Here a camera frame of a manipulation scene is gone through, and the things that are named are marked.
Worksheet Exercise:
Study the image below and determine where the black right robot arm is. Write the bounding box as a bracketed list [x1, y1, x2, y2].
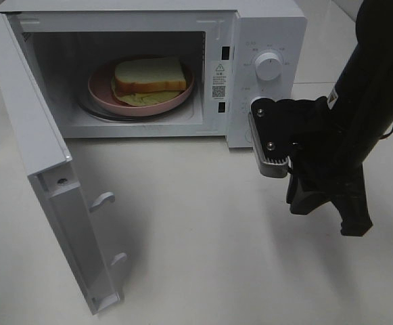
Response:
[267, 1, 393, 236]

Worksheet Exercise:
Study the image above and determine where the white microwave oven body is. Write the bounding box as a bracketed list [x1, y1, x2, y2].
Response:
[0, 1, 306, 148]

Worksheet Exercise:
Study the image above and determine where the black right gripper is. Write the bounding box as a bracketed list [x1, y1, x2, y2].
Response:
[278, 97, 373, 236]

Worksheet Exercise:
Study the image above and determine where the glass microwave turntable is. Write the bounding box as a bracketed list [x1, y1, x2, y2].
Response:
[76, 100, 180, 123]

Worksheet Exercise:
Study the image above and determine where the white microwave door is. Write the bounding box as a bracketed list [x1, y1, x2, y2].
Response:
[0, 14, 122, 314]

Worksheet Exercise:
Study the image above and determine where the white warning label sticker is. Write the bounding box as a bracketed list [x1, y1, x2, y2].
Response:
[209, 60, 230, 100]

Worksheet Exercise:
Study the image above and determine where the upper white power knob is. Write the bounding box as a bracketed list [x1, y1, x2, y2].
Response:
[254, 49, 283, 81]

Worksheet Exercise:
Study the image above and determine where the toast sandwich with lettuce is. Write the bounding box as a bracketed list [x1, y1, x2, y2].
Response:
[111, 57, 187, 106]

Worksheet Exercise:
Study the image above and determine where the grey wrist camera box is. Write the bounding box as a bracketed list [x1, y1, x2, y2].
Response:
[248, 97, 289, 178]

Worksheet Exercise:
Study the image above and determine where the pink round plate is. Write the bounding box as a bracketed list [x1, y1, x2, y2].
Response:
[87, 60, 195, 118]

